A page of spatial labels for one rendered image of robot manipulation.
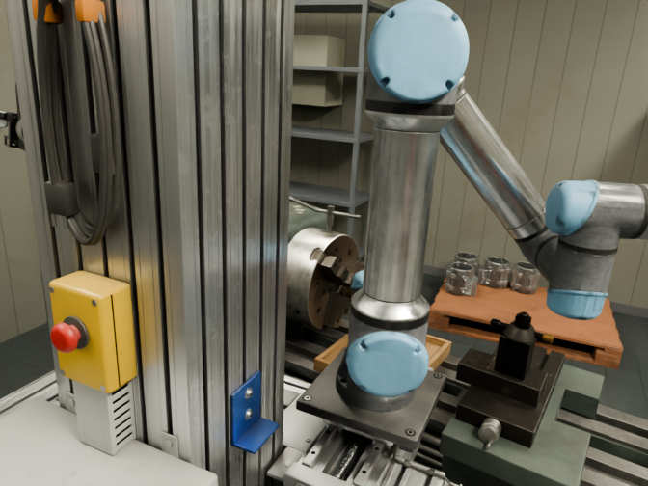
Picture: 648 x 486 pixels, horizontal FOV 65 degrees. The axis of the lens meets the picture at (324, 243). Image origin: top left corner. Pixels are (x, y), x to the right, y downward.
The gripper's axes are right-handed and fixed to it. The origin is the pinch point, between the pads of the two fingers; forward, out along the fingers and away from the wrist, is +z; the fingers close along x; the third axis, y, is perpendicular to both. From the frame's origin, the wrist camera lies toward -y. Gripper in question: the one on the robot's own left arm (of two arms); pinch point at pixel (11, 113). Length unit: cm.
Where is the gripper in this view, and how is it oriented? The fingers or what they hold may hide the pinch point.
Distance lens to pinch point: 158.9
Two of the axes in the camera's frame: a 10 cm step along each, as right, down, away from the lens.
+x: 7.1, -0.5, 7.0
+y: -1.5, 9.6, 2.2
